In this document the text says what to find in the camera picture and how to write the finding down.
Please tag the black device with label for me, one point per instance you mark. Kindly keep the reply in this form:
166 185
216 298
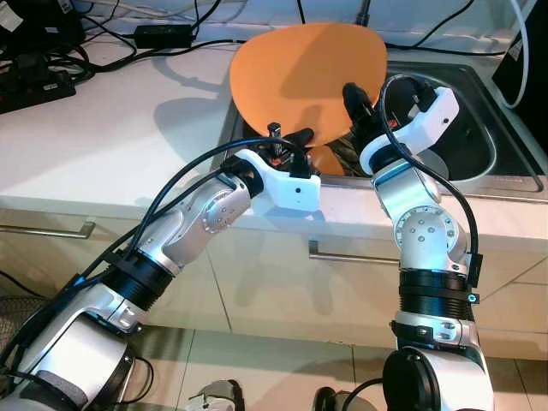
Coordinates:
26 26

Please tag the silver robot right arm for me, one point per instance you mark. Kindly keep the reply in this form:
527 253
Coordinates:
428 231

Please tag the orange plastic bowl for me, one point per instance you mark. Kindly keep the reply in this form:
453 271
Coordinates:
325 161

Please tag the black power strip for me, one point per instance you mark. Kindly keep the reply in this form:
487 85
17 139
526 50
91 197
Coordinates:
34 86

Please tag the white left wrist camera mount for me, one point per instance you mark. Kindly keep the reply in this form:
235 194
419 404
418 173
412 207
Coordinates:
295 190

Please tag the black power adapter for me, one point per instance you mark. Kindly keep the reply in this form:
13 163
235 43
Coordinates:
163 36

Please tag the thin metal faucet stem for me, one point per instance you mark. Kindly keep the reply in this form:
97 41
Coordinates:
364 13

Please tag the grey robot left foot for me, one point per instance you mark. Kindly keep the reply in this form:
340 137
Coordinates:
218 398

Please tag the stainless steel sink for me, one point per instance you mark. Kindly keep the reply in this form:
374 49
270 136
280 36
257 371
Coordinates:
467 128

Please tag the orange plastic plate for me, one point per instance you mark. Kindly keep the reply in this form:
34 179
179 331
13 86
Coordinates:
300 77

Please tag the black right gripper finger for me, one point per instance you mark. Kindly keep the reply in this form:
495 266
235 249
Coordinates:
358 107

